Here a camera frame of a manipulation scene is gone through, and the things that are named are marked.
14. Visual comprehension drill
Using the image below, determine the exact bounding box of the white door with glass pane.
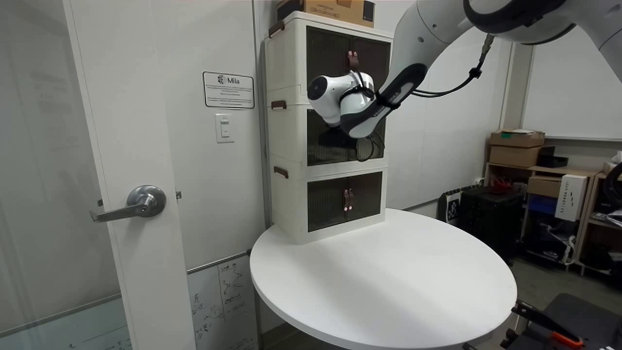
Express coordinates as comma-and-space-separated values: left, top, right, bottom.
0, 0, 199, 350

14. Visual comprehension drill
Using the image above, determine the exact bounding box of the wooden storage shelf rack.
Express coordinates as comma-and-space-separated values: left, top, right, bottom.
483, 162, 622, 278

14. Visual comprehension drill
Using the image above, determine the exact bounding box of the cardboard box with dark band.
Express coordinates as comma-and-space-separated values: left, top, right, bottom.
277, 0, 378, 28

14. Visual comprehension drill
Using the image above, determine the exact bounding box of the white wall whiteboard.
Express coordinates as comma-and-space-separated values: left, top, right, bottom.
521, 26, 622, 144

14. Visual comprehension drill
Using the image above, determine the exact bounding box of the black chair seat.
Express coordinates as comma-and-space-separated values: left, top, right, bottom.
518, 292, 622, 350

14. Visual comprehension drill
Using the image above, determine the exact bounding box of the flat cardboard box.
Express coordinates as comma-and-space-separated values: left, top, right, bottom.
486, 129, 549, 150

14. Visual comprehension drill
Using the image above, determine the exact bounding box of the white three-tier shelf cabinet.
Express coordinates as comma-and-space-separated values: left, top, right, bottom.
261, 8, 395, 245

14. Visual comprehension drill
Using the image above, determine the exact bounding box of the silver door lever handle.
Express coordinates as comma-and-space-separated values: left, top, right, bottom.
90, 183, 170, 226

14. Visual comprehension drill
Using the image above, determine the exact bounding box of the white light switch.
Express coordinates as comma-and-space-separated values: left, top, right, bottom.
214, 113, 236, 146

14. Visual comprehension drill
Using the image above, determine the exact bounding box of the large black box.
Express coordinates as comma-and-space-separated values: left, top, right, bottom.
457, 185, 529, 267

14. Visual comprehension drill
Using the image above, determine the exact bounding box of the plain brown cardboard box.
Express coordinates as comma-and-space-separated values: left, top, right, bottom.
488, 144, 545, 170

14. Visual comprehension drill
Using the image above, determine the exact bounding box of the white wall sign plaque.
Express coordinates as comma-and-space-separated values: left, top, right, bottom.
201, 70, 257, 111

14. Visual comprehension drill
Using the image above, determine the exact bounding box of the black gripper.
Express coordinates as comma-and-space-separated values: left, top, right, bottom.
323, 125, 380, 164

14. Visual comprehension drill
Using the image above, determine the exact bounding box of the orange and black tool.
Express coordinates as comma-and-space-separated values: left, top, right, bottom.
510, 302, 589, 350

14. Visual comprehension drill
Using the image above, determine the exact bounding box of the small black labelled device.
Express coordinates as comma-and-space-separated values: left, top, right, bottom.
436, 189, 465, 226

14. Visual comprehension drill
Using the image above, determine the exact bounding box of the white carton box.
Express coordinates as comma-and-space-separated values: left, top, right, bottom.
555, 172, 591, 224

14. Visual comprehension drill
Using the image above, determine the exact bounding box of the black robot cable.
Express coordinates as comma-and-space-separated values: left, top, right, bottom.
413, 35, 498, 102

